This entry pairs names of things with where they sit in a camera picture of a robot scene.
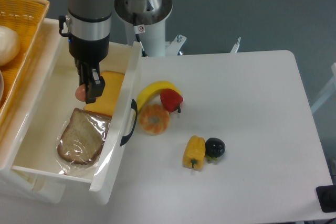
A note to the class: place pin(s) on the white drawer cabinet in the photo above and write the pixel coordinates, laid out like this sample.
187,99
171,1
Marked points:
19,116

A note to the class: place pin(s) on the white open upper drawer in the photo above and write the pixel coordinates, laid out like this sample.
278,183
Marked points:
44,106

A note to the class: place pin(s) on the brown egg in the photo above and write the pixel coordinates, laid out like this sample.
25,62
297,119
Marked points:
80,93

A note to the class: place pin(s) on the white frame at right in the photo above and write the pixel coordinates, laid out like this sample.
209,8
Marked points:
327,91

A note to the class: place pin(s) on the yellow woven basket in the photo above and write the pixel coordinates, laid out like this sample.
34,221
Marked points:
25,18

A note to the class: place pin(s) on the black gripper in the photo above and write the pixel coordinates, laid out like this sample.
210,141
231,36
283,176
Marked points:
88,41

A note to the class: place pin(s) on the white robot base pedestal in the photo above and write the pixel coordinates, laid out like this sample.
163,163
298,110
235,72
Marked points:
145,23

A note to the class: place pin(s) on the yellow banana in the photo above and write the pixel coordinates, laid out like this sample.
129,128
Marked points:
153,89

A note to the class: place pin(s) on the yellow bell pepper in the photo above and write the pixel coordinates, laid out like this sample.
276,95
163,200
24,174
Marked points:
194,153

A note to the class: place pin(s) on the black device at edge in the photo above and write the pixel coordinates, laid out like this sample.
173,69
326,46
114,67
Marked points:
326,198

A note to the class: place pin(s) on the black round fruit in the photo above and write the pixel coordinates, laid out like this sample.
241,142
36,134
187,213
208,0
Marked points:
214,148

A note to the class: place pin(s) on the yellow toast slice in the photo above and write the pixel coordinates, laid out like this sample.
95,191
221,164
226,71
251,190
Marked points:
107,103

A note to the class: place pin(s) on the red bell pepper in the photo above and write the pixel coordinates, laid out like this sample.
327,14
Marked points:
171,100

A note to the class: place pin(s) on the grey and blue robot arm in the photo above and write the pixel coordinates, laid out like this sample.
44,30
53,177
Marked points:
90,9

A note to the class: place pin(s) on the black drawer handle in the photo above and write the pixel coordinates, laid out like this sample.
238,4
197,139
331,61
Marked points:
131,123

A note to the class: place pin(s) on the wrapped brown bread slice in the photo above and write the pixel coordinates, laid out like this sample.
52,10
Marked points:
82,140

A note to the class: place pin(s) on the white bun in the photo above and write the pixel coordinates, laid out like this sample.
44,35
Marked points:
8,44

